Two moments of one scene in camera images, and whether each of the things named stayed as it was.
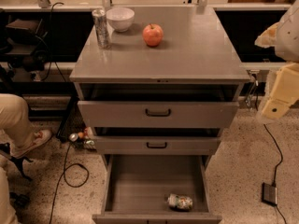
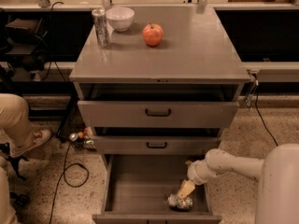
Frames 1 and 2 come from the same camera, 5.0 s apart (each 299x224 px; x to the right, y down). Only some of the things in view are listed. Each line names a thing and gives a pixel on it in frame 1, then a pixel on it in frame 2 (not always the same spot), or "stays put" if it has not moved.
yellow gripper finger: (275, 108) → (187, 188)
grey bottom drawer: (135, 188) stays put
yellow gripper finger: (268, 37) → (189, 162)
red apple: (152, 35) stays put
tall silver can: (104, 40) stays put
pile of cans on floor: (85, 137) stays put
